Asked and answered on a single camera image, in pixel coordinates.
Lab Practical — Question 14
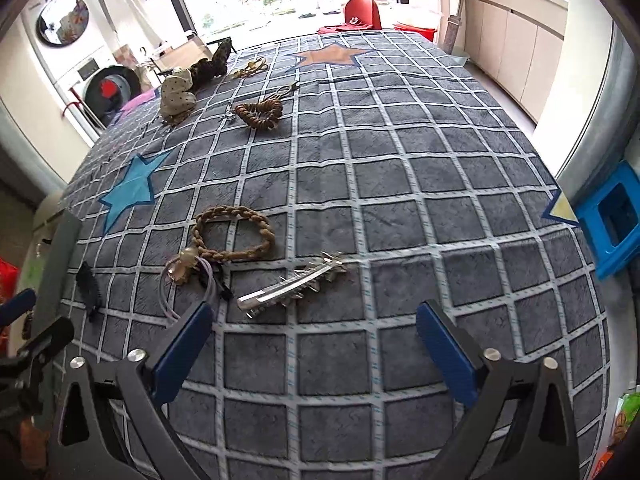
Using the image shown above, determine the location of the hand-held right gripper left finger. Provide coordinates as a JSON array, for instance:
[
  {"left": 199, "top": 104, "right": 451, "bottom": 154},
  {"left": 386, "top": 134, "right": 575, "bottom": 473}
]
[{"left": 47, "top": 301, "right": 216, "bottom": 480}]

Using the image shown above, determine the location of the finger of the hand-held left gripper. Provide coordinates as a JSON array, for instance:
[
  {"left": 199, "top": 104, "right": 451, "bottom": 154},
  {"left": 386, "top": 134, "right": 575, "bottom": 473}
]
[
  {"left": 0, "top": 288, "right": 37, "bottom": 328},
  {"left": 0, "top": 316, "right": 76, "bottom": 378}
]

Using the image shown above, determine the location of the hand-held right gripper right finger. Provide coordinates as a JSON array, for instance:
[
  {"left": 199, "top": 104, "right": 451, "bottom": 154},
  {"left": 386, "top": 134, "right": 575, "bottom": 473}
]
[{"left": 416, "top": 301, "right": 581, "bottom": 480}]

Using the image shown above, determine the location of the red bag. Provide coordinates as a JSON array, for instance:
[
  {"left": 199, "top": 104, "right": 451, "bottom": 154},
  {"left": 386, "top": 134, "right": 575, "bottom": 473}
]
[{"left": 0, "top": 257, "right": 21, "bottom": 306}]

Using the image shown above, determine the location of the black beaded hair clip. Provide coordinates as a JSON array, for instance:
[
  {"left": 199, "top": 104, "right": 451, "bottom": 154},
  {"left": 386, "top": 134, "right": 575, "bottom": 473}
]
[{"left": 75, "top": 261, "right": 103, "bottom": 323}]

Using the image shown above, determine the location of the silver spiked hair clip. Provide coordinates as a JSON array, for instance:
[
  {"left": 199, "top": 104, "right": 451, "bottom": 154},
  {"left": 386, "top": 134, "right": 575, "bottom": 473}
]
[{"left": 236, "top": 251, "right": 348, "bottom": 320}]

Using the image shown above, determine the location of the green snack packet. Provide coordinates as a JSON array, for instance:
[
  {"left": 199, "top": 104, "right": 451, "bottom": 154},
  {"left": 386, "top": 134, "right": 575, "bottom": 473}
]
[{"left": 612, "top": 392, "right": 640, "bottom": 441}]

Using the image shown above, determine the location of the orange snack packet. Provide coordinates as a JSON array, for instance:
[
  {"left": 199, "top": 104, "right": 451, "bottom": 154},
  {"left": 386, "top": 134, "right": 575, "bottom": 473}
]
[{"left": 590, "top": 447, "right": 618, "bottom": 480}]

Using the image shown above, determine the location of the grey checkered star tablecloth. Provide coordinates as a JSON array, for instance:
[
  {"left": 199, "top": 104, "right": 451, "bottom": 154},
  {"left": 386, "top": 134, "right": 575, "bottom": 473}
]
[{"left": 57, "top": 30, "right": 613, "bottom": 480}]

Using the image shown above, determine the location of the blue plastic stool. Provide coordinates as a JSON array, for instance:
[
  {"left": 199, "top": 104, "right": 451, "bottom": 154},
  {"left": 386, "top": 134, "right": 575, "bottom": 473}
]
[{"left": 575, "top": 160, "right": 640, "bottom": 281}]

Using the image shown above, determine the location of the beige polka dot hair bow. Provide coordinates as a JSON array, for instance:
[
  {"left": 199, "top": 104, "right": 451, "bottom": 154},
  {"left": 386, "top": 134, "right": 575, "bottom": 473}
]
[{"left": 159, "top": 74, "right": 197, "bottom": 126}]

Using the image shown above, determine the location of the dark patterned hair bow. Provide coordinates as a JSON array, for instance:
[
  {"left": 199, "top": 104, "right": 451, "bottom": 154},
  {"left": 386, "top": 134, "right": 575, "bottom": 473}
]
[{"left": 187, "top": 37, "right": 233, "bottom": 93}]

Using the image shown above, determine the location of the silver metal pillar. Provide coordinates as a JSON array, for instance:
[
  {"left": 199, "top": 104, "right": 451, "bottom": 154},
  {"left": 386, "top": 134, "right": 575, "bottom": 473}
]
[{"left": 555, "top": 20, "right": 636, "bottom": 201}]

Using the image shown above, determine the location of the white dryer with round door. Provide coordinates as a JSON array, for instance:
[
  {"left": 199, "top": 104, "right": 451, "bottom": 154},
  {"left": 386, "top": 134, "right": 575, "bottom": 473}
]
[{"left": 20, "top": 0, "right": 108, "bottom": 76}]

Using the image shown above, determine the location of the beige cabinet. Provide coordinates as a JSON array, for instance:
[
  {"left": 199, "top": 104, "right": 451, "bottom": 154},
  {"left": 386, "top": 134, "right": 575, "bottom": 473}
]
[{"left": 462, "top": 0, "right": 571, "bottom": 123}]

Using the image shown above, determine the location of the broom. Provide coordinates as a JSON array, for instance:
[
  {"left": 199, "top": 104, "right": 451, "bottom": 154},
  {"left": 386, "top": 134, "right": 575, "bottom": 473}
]
[{"left": 442, "top": 12, "right": 463, "bottom": 56}]

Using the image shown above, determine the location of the red bucket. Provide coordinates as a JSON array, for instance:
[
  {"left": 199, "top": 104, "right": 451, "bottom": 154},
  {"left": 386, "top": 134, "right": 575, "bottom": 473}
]
[{"left": 392, "top": 20, "right": 438, "bottom": 43}]

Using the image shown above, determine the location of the clear plastic basin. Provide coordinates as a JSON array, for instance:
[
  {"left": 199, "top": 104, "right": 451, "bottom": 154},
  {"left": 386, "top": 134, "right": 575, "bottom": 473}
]
[{"left": 387, "top": 4, "right": 443, "bottom": 26}]

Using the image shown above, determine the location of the red chair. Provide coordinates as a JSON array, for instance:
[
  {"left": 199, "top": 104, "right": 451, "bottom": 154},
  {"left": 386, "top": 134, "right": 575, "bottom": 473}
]
[{"left": 317, "top": 0, "right": 383, "bottom": 35}]

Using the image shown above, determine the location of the purple hair tie with bead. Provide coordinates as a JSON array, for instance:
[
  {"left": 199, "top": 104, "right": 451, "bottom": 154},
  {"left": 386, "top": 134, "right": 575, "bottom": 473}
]
[{"left": 159, "top": 247, "right": 233, "bottom": 323}]

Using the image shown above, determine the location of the brown braided bracelet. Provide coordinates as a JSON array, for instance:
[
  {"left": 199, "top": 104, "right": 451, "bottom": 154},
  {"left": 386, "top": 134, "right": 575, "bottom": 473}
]
[{"left": 190, "top": 205, "right": 276, "bottom": 263}]

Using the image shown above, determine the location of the red handled tool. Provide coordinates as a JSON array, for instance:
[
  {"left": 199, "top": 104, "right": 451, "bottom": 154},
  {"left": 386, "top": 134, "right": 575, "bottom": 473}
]
[{"left": 61, "top": 90, "right": 101, "bottom": 133}]

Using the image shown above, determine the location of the brown beaded bracelet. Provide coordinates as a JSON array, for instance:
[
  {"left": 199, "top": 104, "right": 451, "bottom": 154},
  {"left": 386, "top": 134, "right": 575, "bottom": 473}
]
[{"left": 234, "top": 99, "right": 284, "bottom": 131}]

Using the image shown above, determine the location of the silver key ring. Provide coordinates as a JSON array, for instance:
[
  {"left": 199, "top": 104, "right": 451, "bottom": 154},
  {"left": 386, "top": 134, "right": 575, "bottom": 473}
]
[{"left": 262, "top": 82, "right": 301, "bottom": 103}]

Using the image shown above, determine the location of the gold chain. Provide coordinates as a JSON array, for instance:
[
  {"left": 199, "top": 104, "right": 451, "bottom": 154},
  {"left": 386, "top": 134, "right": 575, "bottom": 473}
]
[{"left": 230, "top": 57, "right": 268, "bottom": 80}]

